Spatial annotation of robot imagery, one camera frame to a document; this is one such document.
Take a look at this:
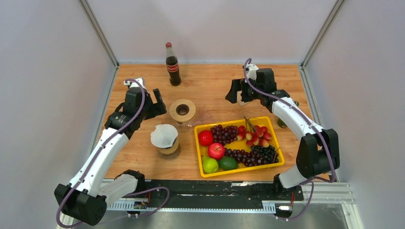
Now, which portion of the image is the red cherries bunch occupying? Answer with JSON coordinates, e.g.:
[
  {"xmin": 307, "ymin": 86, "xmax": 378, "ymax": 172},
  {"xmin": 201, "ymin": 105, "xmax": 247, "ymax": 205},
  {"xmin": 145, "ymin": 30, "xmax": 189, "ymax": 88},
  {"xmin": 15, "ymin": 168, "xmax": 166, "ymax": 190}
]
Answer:
[{"xmin": 236, "ymin": 117, "xmax": 272, "ymax": 148}]

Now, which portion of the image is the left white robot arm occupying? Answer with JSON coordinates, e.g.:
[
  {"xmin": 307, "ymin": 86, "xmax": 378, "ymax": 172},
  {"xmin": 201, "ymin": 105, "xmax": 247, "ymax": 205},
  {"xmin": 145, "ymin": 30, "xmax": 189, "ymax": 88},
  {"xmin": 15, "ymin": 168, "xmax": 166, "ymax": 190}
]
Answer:
[{"xmin": 54, "ymin": 87, "xmax": 167, "ymax": 229}]

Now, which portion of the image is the green glass bottle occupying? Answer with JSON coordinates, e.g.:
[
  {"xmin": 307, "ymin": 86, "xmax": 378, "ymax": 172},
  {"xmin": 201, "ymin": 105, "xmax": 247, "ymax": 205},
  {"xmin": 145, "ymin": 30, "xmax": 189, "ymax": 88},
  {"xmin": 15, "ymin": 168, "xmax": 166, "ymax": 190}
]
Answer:
[{"xmin": 277, "ymin": 101, "xmax": 299, "ymax": 129}]

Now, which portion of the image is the red tomato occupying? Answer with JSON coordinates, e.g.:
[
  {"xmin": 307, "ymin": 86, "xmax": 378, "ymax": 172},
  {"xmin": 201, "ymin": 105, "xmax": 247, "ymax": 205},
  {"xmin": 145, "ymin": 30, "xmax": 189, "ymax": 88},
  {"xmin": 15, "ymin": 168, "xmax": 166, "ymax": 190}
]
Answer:
[{"xmin": 198, "ymin": 130, "xmax": 214, "ymax": 146}]

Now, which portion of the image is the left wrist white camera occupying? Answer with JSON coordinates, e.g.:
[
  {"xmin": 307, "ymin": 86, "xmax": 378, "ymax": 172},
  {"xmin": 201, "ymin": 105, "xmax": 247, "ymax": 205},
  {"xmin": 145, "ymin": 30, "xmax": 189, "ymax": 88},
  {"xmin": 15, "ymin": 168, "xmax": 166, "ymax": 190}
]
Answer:
[{"xmin": 124, "ymin": 77, "xmax": 147, "ymax": 91}]

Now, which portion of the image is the red apple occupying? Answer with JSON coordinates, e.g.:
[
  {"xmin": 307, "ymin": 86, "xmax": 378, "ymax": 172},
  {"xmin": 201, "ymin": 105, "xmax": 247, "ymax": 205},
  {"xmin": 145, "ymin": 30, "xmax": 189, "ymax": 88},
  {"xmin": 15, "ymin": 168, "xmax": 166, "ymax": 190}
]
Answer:
[{"xmin": 207, "ymin": 143, "xmax": 225, "ymax": 160}]

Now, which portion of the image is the lower dark grape bunch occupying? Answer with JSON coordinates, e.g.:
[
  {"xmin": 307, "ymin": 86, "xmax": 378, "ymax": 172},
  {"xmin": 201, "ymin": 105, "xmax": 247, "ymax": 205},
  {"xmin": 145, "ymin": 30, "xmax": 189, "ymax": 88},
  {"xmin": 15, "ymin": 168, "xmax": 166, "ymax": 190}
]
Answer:
[{"xmin": 224, "ymin": 146, "xmax": 280, "ymax": 167}]

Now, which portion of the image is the wrist white camera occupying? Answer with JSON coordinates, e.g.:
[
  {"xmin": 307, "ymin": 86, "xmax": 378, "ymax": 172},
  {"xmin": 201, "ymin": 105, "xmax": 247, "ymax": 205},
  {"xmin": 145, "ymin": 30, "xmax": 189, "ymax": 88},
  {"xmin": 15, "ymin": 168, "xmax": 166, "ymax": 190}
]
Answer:
[
  {"xmin": 124, "ymin": 77, "xmax": 147, "ymax": 91},
  {"xmin": 245, "ymin": 63, "xmax": 259, "ymax": 81}
]

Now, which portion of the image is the clear glass dripper cone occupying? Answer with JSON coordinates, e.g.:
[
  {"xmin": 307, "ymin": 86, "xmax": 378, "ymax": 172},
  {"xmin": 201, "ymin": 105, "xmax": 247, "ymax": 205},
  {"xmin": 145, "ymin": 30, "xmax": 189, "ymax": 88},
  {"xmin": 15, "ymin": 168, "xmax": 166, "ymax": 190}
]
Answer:
[{"xmin": 192, "ymin": 105, "xmax": 212, "ymax": 126}]

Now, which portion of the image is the cola glass bottle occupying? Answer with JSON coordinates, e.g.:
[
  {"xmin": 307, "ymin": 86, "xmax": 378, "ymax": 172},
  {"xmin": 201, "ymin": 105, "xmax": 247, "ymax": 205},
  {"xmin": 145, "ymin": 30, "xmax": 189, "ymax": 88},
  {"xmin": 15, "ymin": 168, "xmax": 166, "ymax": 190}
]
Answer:
[{"xmin": 165, "ymin": 42, "xmax": 181, "ymax": 86}]

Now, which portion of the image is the green lime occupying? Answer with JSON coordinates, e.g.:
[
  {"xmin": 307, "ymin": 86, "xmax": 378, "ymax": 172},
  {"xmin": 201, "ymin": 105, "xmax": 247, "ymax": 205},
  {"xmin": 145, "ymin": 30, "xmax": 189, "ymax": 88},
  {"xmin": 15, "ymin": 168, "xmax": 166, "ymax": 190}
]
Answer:
[{"xmin": 202, "ymin": 156, "xmax": 219, "ymax": 174}]

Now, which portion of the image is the purple cable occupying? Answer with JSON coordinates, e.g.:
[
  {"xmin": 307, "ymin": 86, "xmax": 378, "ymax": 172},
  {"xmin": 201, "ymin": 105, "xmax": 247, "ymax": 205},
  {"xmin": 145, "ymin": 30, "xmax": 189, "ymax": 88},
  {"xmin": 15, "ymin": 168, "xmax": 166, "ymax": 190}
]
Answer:
[
  {"xmin": 243, "ymin": 58, "xmax": 338, "ymax": 221},
  {"xmin": 56, "ymin": 78, "xmax": 171, "ymax": 229}
]

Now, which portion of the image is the brown paper coffee filter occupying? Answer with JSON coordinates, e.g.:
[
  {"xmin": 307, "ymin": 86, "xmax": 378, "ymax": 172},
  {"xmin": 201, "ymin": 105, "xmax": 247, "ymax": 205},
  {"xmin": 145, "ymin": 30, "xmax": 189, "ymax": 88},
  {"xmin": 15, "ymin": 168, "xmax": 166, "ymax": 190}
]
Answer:
[{"xmin": 237, "ymin": 100, "xmax": 251, "ymax": 106}]

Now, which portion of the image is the yellow plastic tray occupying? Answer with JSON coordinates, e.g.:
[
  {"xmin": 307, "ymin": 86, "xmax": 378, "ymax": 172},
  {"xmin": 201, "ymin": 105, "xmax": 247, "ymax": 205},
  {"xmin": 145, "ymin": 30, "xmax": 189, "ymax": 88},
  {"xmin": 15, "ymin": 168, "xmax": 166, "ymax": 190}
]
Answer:
[{"xmin": 194, "ymin": 116, "xmax": 285, "ymax": 177}]

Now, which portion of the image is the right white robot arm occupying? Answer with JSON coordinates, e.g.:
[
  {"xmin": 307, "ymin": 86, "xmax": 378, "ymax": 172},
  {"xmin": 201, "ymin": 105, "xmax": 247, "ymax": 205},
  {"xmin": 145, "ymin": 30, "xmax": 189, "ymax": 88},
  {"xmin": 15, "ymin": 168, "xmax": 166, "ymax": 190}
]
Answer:
[{"xmin": 225, "ymin": 64, "xmax": 340, "ymax": 199}]

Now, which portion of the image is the small clear glass cup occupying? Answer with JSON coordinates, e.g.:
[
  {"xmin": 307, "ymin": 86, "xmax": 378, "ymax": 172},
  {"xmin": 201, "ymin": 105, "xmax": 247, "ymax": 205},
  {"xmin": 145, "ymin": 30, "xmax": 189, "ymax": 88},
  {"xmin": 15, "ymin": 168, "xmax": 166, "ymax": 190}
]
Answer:
[{"xmin": 177, "ymin": 120, "xmax": 194, "ymax": 127}]

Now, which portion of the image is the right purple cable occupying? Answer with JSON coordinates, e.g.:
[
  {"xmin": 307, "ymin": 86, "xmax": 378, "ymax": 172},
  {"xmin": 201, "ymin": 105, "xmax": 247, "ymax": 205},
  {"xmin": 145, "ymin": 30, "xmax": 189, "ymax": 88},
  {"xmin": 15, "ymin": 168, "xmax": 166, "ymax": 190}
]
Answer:
[{"xmin": 243, "ymin": 58, "xmax": 338, "ymax": 221}]

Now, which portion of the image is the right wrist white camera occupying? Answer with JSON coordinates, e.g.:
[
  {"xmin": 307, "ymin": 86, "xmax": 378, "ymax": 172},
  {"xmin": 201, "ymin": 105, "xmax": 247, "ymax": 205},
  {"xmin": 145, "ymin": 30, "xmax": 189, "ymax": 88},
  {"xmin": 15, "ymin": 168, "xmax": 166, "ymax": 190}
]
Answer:
[{"xmin": 245, "ymin": 63, "xmax": 259, "ymax": 81}]

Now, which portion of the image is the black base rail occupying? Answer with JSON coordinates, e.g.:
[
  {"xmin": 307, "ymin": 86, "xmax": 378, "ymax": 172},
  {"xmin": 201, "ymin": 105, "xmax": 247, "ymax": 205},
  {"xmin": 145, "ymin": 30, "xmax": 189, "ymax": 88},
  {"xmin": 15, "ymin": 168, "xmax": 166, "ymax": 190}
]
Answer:
[{"xmin": 136, "ymin": 179, "xmax": 304, "ymax": 209}]

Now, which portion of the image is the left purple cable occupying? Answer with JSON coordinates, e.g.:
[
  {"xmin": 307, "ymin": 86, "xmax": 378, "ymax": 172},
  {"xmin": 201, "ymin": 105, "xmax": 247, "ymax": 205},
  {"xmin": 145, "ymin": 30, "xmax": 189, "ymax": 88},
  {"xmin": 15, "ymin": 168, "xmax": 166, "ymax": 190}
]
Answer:
[{"xmin": 56, "ymin": 78, "xmax": 171, "ymax": 229}]

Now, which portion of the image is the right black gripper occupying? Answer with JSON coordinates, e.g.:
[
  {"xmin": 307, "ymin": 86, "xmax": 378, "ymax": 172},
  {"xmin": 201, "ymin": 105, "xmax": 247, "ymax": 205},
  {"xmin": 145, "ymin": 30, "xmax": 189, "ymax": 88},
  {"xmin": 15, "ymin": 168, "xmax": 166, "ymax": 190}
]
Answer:
[{"xmin": 225, "ymin": 76, "xmax": 263, "ymax": 104}]

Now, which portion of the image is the white paper coffee filter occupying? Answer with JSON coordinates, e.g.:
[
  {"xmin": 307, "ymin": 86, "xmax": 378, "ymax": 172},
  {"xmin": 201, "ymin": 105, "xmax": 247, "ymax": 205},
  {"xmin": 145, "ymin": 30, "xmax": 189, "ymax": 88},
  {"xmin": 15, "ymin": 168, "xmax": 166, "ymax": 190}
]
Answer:
[{"xmin": 150, "ymin": 124, "xmax": 178, "ymax": 148}]

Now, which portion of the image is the green avocado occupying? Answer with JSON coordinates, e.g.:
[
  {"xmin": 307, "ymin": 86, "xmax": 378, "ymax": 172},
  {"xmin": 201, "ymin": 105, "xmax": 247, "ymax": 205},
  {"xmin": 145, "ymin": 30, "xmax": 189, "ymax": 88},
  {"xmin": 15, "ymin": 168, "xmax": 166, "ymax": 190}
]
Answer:
[{"xmin": 218, "ymin": 156, "xmax": 238, "ymax": 171}]

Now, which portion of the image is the upper red grape bunch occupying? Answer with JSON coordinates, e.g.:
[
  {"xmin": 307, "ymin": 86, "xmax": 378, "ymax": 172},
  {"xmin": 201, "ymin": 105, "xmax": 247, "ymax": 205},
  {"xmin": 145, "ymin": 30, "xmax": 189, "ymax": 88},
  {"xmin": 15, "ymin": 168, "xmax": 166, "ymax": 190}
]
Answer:
[{"xmin": 210, "ymin": 125, "xmax": 238, "ymax": 146}]

